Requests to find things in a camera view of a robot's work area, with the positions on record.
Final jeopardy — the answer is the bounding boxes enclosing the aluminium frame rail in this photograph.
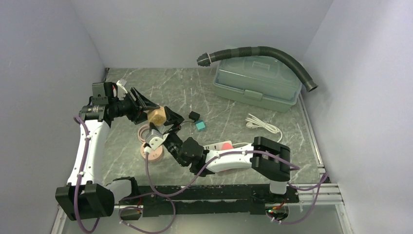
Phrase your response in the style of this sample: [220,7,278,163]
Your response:
[57,182,345,210]

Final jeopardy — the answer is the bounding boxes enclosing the pink coiled socket cable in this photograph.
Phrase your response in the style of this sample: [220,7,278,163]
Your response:
[137,124,159,143]

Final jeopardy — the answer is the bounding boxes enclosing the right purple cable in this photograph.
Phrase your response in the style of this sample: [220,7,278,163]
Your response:
[144,150,329,226]

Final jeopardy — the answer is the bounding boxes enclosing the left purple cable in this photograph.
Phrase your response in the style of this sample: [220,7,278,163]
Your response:
[72,116,176,234]

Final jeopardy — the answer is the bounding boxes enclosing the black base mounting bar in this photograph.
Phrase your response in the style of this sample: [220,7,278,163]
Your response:
[117,184,300,217]

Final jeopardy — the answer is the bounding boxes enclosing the purple cable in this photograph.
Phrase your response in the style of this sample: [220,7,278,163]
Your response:
[72,116,176,234]
[144,150,329,226]

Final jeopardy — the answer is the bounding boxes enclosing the round pink power socket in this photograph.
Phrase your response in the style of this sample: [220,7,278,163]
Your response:
[140,144,164,162]

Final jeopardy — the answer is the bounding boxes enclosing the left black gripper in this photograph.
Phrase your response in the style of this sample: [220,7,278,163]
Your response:
[109,87,160,125]

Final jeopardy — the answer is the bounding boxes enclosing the white power strip cable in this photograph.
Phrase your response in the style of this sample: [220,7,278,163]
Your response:
[232,113,284,148]

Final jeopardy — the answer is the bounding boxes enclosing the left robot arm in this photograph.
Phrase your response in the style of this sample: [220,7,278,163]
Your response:
[55,82,160,221]

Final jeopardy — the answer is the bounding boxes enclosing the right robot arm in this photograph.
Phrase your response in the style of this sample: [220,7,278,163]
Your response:
[160,116,299,202]

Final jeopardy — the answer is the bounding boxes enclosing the white power strip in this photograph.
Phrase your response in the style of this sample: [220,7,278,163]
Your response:
[204,140,233,151]

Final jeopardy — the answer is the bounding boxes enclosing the teal cube adapter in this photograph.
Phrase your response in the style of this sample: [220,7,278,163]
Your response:
[195,120,206,131]

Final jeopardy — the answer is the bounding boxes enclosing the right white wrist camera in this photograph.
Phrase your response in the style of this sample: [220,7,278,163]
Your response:
[144,130,169,153]

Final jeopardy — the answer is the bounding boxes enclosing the pink triangular power strip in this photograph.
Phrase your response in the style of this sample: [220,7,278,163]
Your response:
[221,142,234,150]

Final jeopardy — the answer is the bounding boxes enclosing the green plastic storage box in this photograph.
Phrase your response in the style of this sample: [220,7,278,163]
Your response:
[213,56,302,113]

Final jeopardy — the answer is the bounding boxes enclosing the black corrugated hose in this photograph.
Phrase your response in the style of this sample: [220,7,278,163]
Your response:
[197,45,319,93]

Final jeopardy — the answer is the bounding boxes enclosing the tan cube socket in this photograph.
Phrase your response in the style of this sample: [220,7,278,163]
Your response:
[147,106,167,126]

